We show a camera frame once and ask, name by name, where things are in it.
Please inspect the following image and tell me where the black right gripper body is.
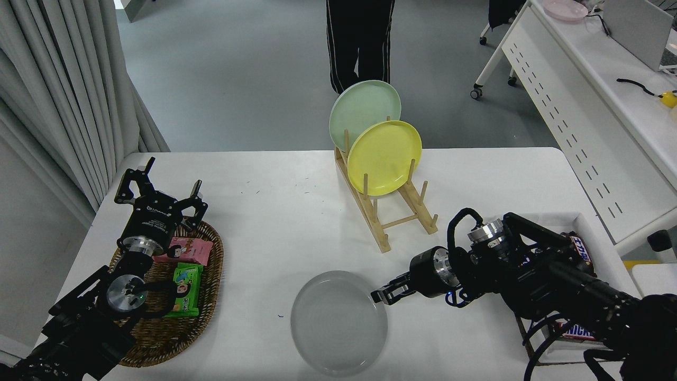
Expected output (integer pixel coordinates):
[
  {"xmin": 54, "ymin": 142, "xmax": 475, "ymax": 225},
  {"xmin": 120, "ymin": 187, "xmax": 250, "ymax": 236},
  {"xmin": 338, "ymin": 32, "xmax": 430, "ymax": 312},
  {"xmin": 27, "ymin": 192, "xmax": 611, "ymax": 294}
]
[{"xmin": 409, "ymin": 247, "xmax": 438, "ymax": 297}]

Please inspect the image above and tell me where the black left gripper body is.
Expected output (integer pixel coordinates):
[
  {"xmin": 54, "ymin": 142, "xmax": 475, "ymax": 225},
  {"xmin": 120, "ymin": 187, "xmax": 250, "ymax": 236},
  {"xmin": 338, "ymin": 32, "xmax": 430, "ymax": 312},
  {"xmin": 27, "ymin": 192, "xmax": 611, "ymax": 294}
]
[{"xmin": 123, "ymin": 193, "xmax": 184, "ymax": 246}]

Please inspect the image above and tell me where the grey plate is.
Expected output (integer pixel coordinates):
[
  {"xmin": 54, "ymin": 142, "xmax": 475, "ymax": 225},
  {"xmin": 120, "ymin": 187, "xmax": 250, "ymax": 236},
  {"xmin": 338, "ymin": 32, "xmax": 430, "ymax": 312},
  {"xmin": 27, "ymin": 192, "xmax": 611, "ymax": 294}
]
[{"xmin": 290, "ymin": 270, "xmax": 388, "ymax": 377}]

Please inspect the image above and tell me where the wooden plate rack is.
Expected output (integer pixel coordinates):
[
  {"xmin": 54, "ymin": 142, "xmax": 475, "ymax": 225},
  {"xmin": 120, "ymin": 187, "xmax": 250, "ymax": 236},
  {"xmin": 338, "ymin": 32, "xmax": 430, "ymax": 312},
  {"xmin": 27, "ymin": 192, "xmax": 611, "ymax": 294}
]
[{"xmin": 335, "ymin": 116, "xmax": 439, "ymax": 253}]

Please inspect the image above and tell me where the yellow plate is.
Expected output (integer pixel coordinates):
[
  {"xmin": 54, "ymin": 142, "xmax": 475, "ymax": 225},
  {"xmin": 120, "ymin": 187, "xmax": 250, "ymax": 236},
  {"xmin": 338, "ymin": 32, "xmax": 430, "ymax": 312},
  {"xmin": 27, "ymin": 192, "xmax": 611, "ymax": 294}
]
[{"xmin": 347, "ymin": 120, "xmax": 423, "ymax": 197}]

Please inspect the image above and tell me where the pale green plate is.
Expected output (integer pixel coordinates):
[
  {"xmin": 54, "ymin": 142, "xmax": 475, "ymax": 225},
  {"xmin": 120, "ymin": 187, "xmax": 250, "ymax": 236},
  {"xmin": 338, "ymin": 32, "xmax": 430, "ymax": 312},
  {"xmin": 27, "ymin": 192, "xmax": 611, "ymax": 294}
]
[{"xmin": 328, "ymin": 80, "xmax": 402, "ymax": 154}]

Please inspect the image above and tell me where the pink plate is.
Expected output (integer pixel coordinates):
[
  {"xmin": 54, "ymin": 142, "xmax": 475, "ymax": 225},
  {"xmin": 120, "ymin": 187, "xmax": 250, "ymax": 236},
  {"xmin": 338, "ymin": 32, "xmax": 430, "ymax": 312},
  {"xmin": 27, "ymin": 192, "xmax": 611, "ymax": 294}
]
[{"xmin": 544, "ymin": 0, "xmax": 589, "ymax": 22}]

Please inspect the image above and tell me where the pink snack pack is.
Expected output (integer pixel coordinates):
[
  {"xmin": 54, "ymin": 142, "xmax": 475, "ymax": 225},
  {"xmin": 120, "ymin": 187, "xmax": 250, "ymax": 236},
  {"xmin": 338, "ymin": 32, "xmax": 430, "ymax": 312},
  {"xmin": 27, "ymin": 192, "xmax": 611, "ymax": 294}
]
[{"xmin": 153, "ymin": 237, "xmax": 214, "ymax": 266}]

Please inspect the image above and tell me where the brown wicker basket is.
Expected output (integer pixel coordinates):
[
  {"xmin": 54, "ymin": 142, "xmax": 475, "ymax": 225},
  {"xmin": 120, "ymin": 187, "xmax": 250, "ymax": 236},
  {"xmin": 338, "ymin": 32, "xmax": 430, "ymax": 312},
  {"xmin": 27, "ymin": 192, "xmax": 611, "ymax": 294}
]
[{"xmin": 108, "ymin": 216, "xmax": 225, "ymax": 368}]

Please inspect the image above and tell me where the green snack pack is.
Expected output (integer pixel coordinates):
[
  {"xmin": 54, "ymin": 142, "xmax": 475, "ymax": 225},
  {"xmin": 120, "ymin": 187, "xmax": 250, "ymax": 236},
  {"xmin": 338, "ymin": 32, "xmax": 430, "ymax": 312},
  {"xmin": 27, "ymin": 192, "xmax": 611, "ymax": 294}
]
[{"xmin": 165, "ymin": 262, "xmax": 204, "ymax": 318}]

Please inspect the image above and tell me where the grey curtain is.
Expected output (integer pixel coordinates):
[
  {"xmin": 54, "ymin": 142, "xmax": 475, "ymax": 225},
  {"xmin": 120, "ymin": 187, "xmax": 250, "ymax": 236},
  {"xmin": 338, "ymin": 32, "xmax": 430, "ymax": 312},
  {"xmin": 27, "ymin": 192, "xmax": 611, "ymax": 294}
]
[{"xmin": 0, "ymin": 0, "xmax": 171, "ymax": 228}]

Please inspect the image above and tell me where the snack bar with blue characters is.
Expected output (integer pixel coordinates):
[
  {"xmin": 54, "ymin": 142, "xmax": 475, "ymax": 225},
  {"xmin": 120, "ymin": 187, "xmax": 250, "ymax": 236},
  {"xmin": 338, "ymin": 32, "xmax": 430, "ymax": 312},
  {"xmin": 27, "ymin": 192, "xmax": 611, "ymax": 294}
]
[{"xmin": 567, "ymin": 232, "xmax": 594, "ymax": 268}]

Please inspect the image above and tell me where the Snickers bar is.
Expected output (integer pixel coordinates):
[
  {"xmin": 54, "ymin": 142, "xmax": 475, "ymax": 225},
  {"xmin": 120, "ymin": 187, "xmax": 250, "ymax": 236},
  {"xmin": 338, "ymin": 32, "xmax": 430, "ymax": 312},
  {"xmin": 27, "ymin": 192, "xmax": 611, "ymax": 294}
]
[{"xmin": 550, "ymin": 322, "xmax": 601, "ymax": 343}]

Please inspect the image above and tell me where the white foam tray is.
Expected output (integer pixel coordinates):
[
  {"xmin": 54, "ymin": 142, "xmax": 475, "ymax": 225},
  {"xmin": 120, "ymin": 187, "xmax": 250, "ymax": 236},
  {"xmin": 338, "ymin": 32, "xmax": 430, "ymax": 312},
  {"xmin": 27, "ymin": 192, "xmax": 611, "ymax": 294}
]
[{"xmin": 489, "ymin": 212, "xmax": 641, "ymax": 367}]

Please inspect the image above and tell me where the person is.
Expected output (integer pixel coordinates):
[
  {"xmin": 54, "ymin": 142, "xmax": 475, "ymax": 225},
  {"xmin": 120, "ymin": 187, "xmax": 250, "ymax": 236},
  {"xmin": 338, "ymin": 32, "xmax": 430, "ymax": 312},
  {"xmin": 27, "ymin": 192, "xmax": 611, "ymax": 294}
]
[{"xmin": 326, "ymin": 0, "xmax": 396, "ymax": 95}]

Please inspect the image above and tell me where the small white table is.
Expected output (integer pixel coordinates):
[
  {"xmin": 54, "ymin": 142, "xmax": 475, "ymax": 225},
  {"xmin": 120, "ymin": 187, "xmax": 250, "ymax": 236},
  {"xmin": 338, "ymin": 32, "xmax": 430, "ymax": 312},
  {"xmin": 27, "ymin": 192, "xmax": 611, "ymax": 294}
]
[{"xmin": 632, "ymin": 264, "xmax": 677, "ymax": 300}]

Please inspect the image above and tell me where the white desk with perforated panel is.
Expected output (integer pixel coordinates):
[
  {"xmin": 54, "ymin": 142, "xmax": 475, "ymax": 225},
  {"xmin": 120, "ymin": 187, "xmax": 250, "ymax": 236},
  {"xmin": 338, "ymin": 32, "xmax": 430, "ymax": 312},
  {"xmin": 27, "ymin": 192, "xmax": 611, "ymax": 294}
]
[{"xmin": 471, "ymin": 0, "xmax": 677, "ymax": 257}]

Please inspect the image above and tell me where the grey laptop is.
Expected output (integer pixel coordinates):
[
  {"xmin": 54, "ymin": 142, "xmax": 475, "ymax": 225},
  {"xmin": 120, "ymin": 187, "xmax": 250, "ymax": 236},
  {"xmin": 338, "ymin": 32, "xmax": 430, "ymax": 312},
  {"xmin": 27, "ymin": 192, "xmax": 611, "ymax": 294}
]
[{"xmin": 603, "ymin": 0, "xmax": 677, "ymax": 72}]

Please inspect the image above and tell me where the black cable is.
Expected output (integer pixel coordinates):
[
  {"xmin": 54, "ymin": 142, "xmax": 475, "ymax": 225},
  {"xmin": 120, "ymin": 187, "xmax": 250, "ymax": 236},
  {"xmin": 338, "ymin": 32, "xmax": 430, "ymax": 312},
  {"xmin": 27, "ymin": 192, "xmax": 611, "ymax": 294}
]
[{"xmin": 617, "ymin": 78, "xmax": 664, "ymax": 99}]

